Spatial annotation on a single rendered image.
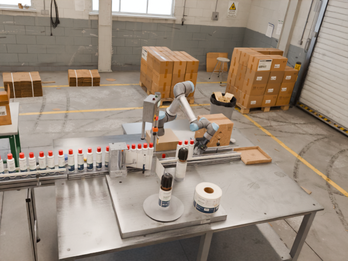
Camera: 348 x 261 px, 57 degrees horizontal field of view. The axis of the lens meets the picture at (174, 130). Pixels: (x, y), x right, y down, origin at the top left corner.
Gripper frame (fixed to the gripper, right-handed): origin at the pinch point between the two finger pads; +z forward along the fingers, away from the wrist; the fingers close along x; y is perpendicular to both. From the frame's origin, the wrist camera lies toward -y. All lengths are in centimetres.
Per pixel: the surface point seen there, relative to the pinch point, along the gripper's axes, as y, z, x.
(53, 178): 6, 69, -105
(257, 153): -3, -30, 72
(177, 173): 30.8, 11.8, -25.1
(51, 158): 3, 54, -114
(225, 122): -24, -38, 28
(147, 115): -1, -12, -62
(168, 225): 78, 31, -42
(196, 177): 29.6, 9.1, -4.9
